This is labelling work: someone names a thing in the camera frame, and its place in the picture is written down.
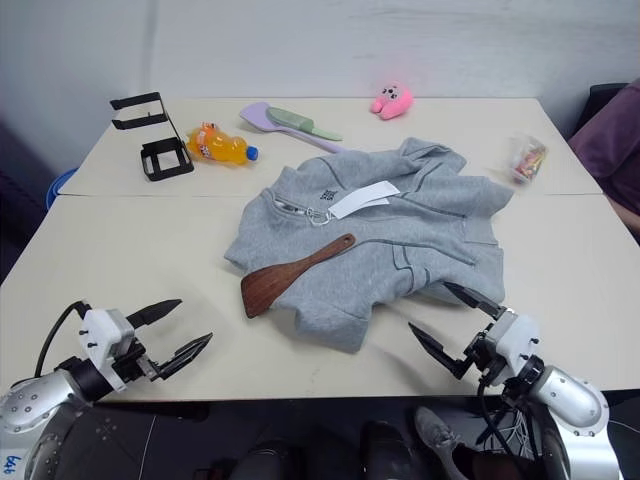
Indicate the brown wooden spatula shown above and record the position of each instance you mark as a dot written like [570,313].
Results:
[272,290]

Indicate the clear candy bag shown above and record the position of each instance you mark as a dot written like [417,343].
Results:
[527,160]

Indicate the black chair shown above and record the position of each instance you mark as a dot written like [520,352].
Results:
[592,107]

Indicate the dark purple seat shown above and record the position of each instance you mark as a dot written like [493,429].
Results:
[17,200]

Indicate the grey sneaker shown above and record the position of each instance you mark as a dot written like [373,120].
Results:
[437,432]

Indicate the silver zipper pull clip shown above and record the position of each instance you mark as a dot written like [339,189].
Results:
[319,217]

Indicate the white paper clothing tag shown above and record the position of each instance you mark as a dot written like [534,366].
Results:
[365,199]

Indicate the green silicone spatula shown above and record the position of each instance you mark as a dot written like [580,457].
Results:
[295,121]

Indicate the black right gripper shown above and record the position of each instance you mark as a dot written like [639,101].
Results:
[484,350]

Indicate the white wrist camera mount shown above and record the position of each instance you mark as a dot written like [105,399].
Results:
[517,337]
[102,332]

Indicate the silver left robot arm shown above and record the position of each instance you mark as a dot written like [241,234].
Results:
[35,400]

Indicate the grey zip hoodie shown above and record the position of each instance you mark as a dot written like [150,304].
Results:
[360,270]

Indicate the orange soda bottle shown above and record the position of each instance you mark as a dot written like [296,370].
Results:
[217,146]

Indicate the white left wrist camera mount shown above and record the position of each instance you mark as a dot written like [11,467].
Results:
[102,332]

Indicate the blue bucket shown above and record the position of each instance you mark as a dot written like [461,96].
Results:
[57,187]

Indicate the black folding phone stand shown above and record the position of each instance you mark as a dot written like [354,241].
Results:
[167,160]

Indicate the pink plush toy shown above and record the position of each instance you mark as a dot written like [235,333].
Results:
[392,102]

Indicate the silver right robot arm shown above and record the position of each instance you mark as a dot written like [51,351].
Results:
[575,400]

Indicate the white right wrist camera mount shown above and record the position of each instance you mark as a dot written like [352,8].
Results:
[517,337]

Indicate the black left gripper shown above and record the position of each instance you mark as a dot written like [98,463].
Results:
[137,367]

